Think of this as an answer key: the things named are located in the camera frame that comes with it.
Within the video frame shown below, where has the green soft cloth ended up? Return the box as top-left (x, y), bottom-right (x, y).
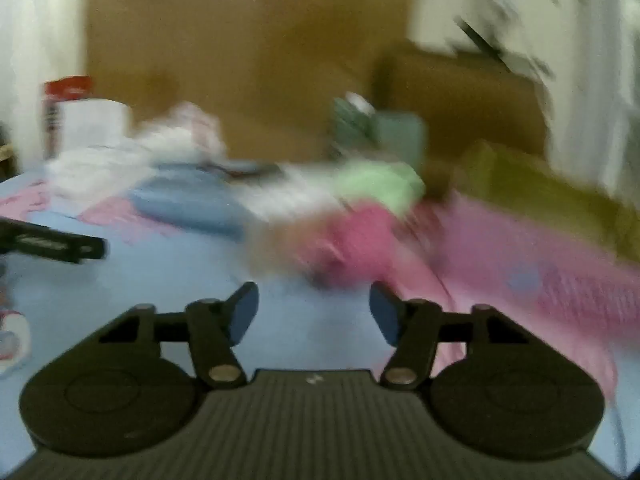
top-left (335, 159), bottom-right (426, 216)

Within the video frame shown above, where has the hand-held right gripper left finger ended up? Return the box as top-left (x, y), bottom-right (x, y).
top-left (87, 281), bottom-right (261, 390)

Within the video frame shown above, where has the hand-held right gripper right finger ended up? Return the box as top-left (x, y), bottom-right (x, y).
top-left (369, 281), bottom-right (546, 390)

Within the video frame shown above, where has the brown wooden board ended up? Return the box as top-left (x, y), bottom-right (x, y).
top-left (85, 0), bottom-right (416, 161)

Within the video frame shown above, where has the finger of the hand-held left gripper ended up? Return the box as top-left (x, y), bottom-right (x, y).
top-left (0, 217), bottom-right (108, 265)

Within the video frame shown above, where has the pink tin box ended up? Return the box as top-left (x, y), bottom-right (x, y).
top-left (442, 140), bottom-right (640, 346)

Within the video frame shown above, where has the white plastic bag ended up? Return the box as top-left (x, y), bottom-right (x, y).
top-left (135, 102), bottom-right (227, 161)

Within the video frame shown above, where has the red snack bag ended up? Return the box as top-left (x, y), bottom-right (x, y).
top-left (42, 77), bottom-right (93, 158)

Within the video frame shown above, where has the teal plastic cup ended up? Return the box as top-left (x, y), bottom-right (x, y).
top-left (375, 112), bottom-right (429, 167)

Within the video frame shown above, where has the blue pig printed tablecloth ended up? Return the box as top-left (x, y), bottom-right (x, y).
top-left (0, 160), bottom-right (640, 480)

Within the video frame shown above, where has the green drink carton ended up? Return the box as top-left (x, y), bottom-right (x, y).
top-left (330, 92), bottom-right (377, 158)

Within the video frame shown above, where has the brown woven chair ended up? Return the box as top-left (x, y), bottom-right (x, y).
top-left (377, 45), bottom-right (551, 161)

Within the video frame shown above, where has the blue soft cloth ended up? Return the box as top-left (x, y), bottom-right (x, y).
top-left (127, 167), bottom-right (253, 241)

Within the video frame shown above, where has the white tissue pack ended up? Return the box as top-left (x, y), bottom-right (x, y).
top-left (47, 99), bottom-right (151, 198)

